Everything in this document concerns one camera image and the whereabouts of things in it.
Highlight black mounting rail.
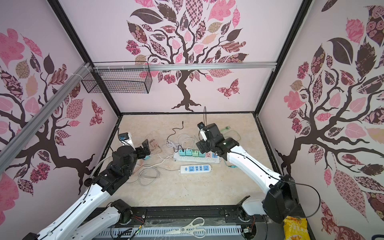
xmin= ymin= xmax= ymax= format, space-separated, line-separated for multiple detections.
xmin=89 ymin=203 xmax=271 ymax=226

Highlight teal charger plug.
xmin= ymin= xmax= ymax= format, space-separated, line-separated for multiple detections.
xmin=185 ymin=149 xmax=193 ymax=157
xmin=179 ymin=150 xmax=186 ymax=157

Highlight small blue-socket power strip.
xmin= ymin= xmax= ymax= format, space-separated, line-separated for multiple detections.
xmin=180 ymin=164 xmax=212 ymax=174

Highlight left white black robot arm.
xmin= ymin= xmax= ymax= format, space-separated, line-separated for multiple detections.
xmin=24 ymin=140 xmax=151 ymax=240

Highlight aluminium frame bar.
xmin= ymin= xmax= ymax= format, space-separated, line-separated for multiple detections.
xmin=1 ymin=62 xmax=279 ymax=174

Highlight long multicolour power strip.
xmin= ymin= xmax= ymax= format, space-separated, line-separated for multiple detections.
xmin=173 ymin=149 xmax=221 ymax=164

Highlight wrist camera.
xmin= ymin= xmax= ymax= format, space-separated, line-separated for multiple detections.
xmin=198 ymin=122 xmax=210 ymax=142
xmin=118 ymin=132 xmax=135 ymax=148

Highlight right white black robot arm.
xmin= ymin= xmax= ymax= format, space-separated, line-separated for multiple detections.
xmin=196 ymin=122 xmax=299 ymax=223

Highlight white handled scissors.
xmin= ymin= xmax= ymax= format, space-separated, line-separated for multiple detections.
xmin=166 ymin=217 xmax=207 ymax=239

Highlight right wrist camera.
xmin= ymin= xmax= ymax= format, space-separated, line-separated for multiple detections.
xmin=198 ymin=122 xmax=210 ymax=142

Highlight green charger plug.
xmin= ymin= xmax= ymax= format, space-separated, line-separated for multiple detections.
xmin=193 ymin=150 xmax=200 ymax=158

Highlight black usb cable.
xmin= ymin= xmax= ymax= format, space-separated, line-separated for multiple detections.
xmin=166 ymin=121 xmax=186 ymax=152

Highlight green usb cable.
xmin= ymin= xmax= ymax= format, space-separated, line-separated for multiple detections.
xmin=220 ymin=125 xmax=242 ymax=143

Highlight yellow snack bag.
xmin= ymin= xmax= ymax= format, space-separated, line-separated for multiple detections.
xmin=284 ymin=216 xmax=310 ymax=240

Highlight white power strip cable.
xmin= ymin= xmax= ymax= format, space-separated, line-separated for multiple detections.
xmin=89 ymin=154 xmax=181 ymax=187

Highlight white slotted cable duct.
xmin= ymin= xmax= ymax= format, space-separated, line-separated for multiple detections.
xmin=94 ymin=226 xmax=243 ymax=240

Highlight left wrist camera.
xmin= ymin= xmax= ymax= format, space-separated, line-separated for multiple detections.
xmin=118 ymin=132 xmax=135 ymax=148

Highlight black wire basket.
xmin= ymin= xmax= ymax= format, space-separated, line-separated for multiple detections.
xmin=82 ymin=61 xmax=153 ymax=94

